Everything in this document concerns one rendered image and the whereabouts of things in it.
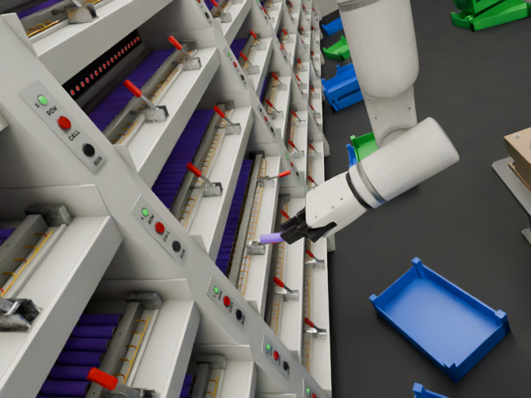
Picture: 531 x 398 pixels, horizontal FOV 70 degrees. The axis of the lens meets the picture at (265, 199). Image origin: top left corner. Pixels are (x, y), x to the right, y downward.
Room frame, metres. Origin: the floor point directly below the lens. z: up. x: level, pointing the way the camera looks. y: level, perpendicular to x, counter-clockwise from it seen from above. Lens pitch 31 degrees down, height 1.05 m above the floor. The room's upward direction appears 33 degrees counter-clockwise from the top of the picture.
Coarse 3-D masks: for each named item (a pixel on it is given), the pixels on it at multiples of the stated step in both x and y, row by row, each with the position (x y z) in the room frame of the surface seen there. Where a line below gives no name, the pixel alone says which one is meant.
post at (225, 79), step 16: (176, 0) 1.12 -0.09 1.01; (192, 0) 1.12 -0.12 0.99; (160, 16) 1.15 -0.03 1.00; (176, 16) 1.13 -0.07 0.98; (192, 16) 1.11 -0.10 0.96; (144, 32) 1.18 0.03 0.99; (160, 32) 1.16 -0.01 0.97; (224, 64) 1.11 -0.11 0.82; (224, 80) 1.12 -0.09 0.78; (256, 96) 1.18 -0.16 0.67; (256, 112) 1.11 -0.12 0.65; (256, 128) 1.12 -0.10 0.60; (288, 176) 1.11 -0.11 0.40; (304, 192) 1.13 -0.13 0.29
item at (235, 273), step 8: (256, 160) 1.08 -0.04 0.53; (256, 168) 1.03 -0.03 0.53; (264, 168) 1.04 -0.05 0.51; (256, 176) 0.99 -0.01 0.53; (264, 176) 1.00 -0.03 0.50; (256, 184) 0.96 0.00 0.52; (248, 192) 0.93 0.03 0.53; (248, 200) 0.90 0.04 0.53; (248, 208) 0.86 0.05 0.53; (248, 216) 0.83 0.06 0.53; (248, 224) 0.81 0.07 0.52; (240, 232) 0.78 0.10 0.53; (240, 240) 0.76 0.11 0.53; (240, 248) 0.73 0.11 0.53; (240, 256) 0.71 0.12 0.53; (232, 264) 0.69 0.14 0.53; (240, 264) 0.69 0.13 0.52; (248, 264) 0.69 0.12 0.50; (232, 272) 0.66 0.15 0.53; (232, 280) 0.64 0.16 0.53
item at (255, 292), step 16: (256, 144) 1.12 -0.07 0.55; (272, 144) 1.10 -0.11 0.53; (272, 160) 1.09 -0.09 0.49; (272, 176) 1.01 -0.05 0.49; (272, 192) 0.93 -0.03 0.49; (256, 208) 0.88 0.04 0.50; (272, 208) 0.86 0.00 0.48; (240, 224) 0.84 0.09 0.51; (256, 224) 0.82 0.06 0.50; (272, 224) 0.81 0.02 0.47; (256, 240) 0.77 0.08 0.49; (256, 256) 0.72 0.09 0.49; (256, 272) 0.67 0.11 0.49; (256, 288) 0.63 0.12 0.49; (256, 304) 0.55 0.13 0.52
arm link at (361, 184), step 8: (352, 168) 0.53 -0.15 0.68; (360, 168) 0.52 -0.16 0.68; (352, 176) 0.52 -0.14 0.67; (360, 176) 0.51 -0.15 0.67; (352, 184) 0.52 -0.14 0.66; (360, 184) 0.50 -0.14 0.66; (368, 184) 0.49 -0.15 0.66; (360, 192) 0.50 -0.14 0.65; (368, 192) 0.49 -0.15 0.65; (376, 192) 0.48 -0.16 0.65; (368, 200) 0.49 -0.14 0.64; (376, 200) 0.48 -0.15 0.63; (384, 200) 0.48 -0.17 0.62
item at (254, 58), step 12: (240, 36) 1.79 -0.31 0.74; (252, 36) 1.72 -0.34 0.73; (264, 36) 1.75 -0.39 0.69; (240, 48) 1.62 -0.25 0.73; (252, 48) 1.64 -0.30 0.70; (264, 48) 1.59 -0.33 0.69; (240, 60) 1.46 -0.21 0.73; (252, 60) 1.49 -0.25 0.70; (264, 60) 1.47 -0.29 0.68; (252, 72) 1.36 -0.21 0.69; (264, 72) 1.41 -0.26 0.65; (252, 84) 1.19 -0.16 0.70
